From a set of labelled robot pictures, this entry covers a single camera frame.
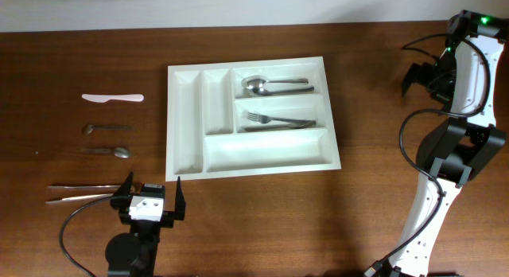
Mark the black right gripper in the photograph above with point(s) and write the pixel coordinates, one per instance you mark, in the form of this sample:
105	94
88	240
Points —
415	74

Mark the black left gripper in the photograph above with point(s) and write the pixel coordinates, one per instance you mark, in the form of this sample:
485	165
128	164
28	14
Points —
119	201

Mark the small silver teaspoon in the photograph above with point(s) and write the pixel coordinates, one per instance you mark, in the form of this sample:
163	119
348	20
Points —
118	152

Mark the small dark metal teaspoon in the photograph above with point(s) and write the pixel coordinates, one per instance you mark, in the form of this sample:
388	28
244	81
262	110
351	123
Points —
89	128

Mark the silver fork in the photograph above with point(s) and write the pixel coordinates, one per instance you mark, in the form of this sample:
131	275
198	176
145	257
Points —
281	127
264	119

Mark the silver tablespoon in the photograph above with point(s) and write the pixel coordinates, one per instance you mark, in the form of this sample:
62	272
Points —
253	82
265	92

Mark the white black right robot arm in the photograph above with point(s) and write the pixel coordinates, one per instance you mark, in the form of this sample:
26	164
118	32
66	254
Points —
462	79

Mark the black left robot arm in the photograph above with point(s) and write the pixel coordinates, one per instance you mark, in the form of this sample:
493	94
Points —
134	253

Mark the pink plastic knife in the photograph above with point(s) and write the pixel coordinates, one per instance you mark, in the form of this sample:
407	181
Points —
105	98

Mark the white plastic cutlery tray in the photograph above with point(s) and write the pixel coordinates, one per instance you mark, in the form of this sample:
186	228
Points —
206	111

